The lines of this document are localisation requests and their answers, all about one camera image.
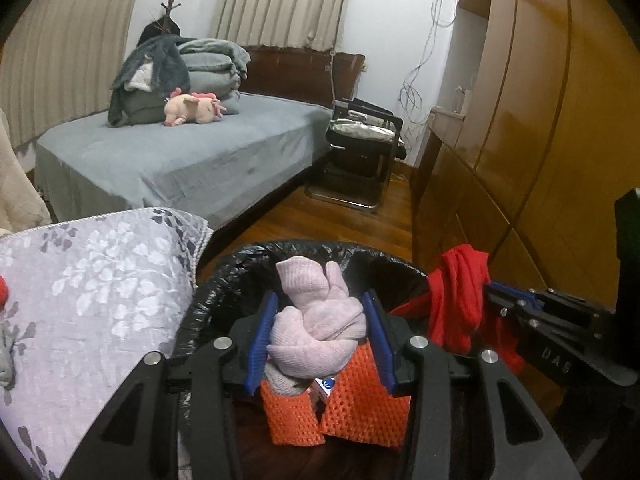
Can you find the wooden wardrobe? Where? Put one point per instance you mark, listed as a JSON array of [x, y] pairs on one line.
[[550, 110]]

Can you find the folded grey blankets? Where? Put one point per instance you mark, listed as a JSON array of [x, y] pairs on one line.
[[215, 65]]

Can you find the dark grey fleece jacket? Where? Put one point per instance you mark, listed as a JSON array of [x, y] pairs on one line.
[[150, 65]]

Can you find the white cardboard box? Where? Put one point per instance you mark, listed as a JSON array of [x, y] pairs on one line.
[[322, 392]]

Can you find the wooden headboard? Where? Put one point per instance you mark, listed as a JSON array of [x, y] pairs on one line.
[[300, 75]]

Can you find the red garment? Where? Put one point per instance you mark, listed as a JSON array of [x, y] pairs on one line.
[[457, 300]]

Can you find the pink plush toy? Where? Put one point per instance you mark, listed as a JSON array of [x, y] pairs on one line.
[[192, 108]]

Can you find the small red object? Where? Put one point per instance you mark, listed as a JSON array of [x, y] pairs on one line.
[[4, 291]]

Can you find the bin with black bag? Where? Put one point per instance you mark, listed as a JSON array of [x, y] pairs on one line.
[[240, 265]]

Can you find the bed with grey sheet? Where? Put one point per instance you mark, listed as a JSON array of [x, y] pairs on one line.
[[175, 160]]

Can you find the black folding chair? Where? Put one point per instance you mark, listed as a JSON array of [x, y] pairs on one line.
[[370, 160]]

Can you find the cream quilt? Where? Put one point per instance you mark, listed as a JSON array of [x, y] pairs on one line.
[[20, 195]]

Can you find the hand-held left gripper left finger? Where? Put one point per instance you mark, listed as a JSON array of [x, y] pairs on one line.
[[260, 345]]

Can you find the dark coat rack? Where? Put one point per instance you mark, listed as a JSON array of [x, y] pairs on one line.
[[170, 10]]

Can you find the beige pleated curtain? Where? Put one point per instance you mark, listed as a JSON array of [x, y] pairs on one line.
[[280, 0], [65, 50]]

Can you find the orange mesh mat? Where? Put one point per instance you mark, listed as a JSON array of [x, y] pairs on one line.
[[360, 410]]

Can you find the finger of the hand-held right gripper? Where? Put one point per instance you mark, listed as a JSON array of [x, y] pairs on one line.
[[530, 297], [532, 322]]

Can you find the patterned seat cushion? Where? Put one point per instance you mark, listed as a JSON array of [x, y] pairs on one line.
[[362, 130]]

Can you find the pale pink sock bundle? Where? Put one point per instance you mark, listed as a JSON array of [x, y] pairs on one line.
[[320, 325]]

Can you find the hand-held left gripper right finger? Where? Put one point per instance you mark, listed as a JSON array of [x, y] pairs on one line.
[[382, 345]]

